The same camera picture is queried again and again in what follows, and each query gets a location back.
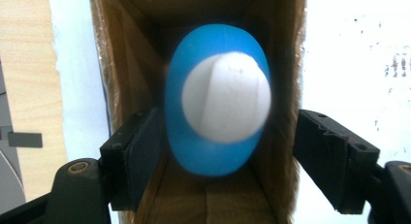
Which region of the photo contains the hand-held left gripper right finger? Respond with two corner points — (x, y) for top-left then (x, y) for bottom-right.
(292, 109), (381, 216)

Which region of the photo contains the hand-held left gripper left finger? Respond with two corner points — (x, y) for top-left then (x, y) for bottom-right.
(99, 107), (164, 212)

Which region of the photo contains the blue cardboard carton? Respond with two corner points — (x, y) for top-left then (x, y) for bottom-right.
(88, 0), (308, 224)

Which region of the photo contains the blue plastic bottle white cap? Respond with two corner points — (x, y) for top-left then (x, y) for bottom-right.
(164, 22), (272, 177)

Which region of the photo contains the white table mat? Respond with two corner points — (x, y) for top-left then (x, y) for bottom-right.
(47, 0), (411, 224)

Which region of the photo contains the grey tape piece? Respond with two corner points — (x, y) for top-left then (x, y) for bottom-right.
(7, 131), (44, 149)

